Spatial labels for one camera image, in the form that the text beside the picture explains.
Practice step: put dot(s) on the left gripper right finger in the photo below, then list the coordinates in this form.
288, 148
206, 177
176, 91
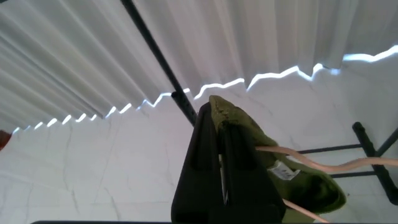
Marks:
245, 186

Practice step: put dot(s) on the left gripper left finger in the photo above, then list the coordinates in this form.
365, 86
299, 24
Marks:
199, 174

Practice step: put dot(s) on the pink clothes hanger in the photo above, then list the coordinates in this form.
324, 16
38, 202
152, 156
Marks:
280, 151

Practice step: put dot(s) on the green garment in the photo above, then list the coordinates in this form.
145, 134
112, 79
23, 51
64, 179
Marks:
311, 186

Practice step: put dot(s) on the black clothes rack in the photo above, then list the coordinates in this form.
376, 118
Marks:
184, 105

